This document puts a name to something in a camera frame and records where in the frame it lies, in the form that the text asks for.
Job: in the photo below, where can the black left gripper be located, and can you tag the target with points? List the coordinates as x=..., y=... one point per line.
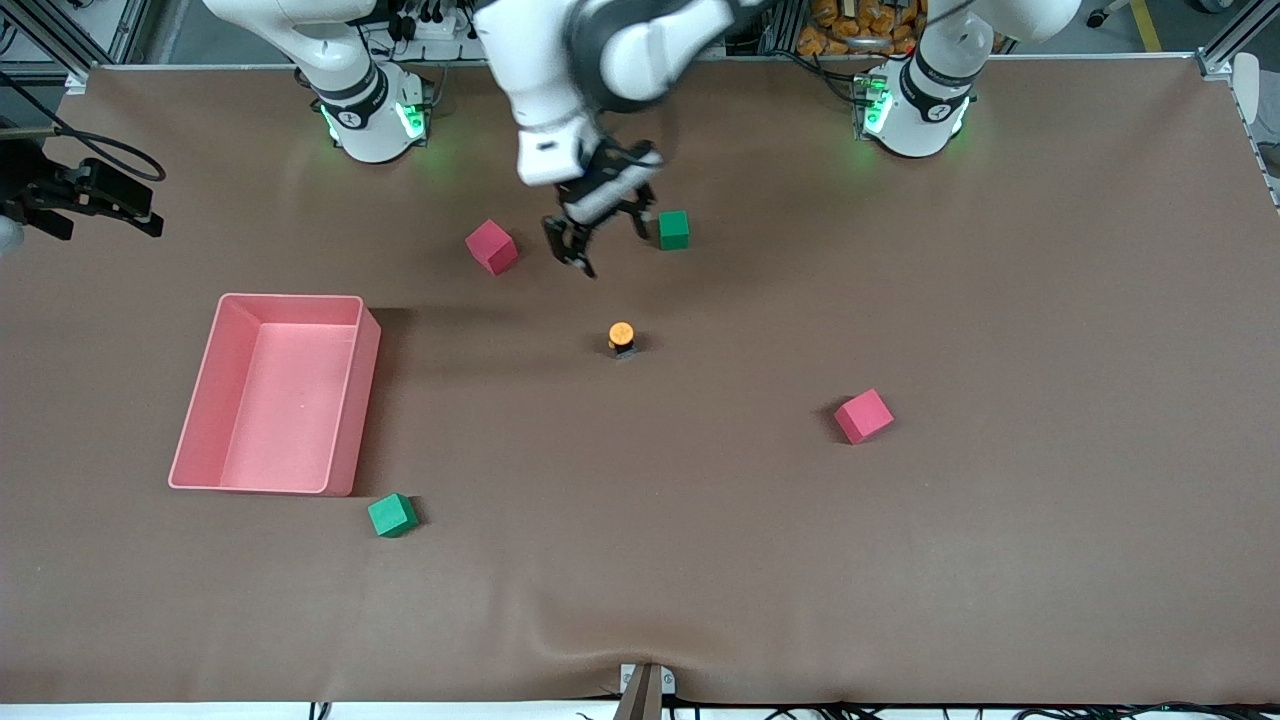
x=600, y=188

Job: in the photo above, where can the white rounded plastic part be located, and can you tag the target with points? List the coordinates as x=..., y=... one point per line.
x=1247, y=90

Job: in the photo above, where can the pink foam cube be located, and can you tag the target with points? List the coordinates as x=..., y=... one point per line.
x=864, y=417
x=491, y=246

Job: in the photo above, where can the green foam cube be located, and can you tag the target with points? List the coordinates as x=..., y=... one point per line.
x=392, y=516
x=676, y=232

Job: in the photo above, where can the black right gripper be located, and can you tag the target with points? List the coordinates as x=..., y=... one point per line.
x=42, y=190

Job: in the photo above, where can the metal edge bracket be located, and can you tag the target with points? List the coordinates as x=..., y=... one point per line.
x=668, y=682

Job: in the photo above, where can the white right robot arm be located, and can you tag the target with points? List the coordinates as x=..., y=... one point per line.
x=370, y=120

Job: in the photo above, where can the orange packaged items pile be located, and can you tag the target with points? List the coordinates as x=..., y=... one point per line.
x=850, y=30

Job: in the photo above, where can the pink plastic bin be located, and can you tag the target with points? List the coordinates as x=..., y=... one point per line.
x=280, y=420

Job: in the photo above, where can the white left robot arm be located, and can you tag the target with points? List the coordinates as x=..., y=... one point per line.
x=560, y=60

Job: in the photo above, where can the yellow mushroom push button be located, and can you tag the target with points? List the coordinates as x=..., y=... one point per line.
x=621, y=333

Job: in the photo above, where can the white power strip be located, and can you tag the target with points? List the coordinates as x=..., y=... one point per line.
x=432, y=25

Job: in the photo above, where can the aluminium frame profile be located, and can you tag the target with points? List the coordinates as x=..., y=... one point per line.
x=1225, y=50

